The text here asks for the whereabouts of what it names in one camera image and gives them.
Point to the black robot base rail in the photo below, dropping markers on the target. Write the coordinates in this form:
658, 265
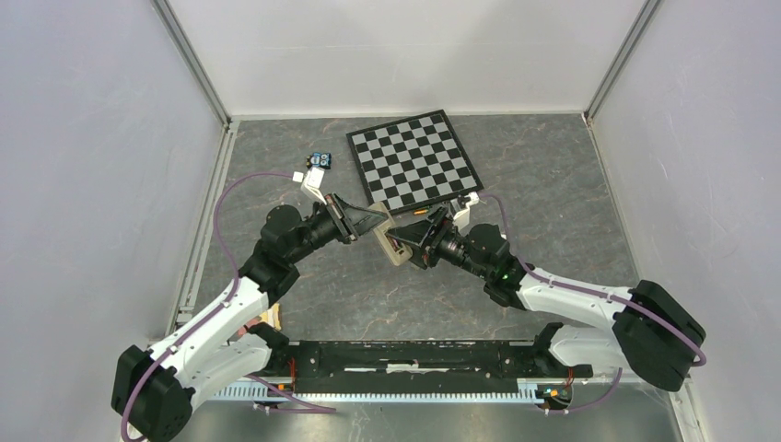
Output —
377, 367

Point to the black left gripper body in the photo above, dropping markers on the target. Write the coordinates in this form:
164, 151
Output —
330, 213

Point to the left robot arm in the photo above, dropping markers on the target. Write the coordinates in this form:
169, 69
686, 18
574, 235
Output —
157, 390

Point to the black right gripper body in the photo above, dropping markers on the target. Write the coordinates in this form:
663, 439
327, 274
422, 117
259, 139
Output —
444, 244

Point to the beige remote control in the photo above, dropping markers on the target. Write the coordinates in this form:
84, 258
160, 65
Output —
397, 252

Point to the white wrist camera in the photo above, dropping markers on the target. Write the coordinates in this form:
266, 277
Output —
460, 207
310, 182

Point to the small blue owl toy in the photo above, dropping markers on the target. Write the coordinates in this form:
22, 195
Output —
319, 160

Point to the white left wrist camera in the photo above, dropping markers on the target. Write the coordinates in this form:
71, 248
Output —
310, 182

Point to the black white checkerboard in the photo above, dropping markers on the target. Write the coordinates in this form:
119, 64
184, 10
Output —
413, 163

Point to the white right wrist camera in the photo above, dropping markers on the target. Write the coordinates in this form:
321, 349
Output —
460, 207

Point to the white cable duct strip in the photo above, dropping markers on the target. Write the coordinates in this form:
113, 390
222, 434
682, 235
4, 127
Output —
524, 393

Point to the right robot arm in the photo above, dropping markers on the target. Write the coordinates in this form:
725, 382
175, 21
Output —
641, 328

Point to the pink orange card box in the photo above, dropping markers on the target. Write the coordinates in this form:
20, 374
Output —
272, 317

